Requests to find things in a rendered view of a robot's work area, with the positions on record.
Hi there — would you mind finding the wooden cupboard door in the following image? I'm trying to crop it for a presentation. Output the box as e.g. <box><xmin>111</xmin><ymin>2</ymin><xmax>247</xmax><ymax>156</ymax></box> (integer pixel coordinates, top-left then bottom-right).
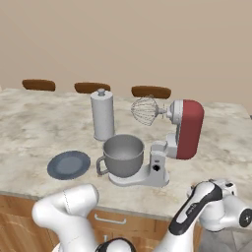
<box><xmin>0</xmin><ymin>195</ymin><xmax>62</xmax><ymax>252</ymax></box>

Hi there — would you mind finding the blue round plate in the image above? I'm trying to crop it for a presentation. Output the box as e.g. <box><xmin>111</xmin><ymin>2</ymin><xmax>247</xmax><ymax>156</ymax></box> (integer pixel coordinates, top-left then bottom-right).
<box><xmin>46</xmin><ymin>150</ymin><xmax>92</xmax><ymax>181</ymax></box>

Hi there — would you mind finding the red and white stand mixer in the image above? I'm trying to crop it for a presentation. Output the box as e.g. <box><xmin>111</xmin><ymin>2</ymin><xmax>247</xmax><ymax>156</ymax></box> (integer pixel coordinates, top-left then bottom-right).
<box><xmin>107</xmin><ymin>94</ymin><xmax>206</xmax><ymax>189</ymax></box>

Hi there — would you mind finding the brown stool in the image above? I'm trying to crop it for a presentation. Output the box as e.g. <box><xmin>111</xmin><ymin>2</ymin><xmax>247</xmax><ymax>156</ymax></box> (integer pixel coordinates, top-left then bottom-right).
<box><xmin>131</xmin><ymin>85</ymin><xmax>172</xmax><ymax>100</ymax></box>
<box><xmin>22</xmin><ymin>79</ymin><xmax>56</xmax><ymax>93</ymax></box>
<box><xmin>74</xmin><ymin>82</ymin><xmax>111</xmax><ymax>95</ymax></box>

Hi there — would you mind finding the white paper towel roll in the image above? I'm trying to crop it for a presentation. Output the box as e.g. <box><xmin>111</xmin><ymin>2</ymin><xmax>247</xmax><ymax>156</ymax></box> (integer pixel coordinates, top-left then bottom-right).
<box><xmin>90</xmin><ymin>88</ymin><xmax>116</xmax><ymax>142</ymax></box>

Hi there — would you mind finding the silver drawer handle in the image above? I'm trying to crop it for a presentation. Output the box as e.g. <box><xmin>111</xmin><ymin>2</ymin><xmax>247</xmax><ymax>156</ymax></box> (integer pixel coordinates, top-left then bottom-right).
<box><xmin>94</xmin><ymin>213</ymin><xmax>128</xmax><ymax>225</ymax></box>

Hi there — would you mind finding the grey metal mixer bowl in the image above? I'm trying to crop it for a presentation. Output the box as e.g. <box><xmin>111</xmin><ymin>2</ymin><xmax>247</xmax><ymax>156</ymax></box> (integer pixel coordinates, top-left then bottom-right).
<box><xmin>95</xmin><ymin>133</ymin><xmax>146</xmax><ymax>179</ymax></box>

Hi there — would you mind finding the wooden drawer front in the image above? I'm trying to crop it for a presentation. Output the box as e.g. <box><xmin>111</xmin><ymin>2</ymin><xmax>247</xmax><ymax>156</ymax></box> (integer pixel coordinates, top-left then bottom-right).
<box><xmin>86</xmin><ymin>208</ymin><xmax>172</xmax><ymax>239</ymax></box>

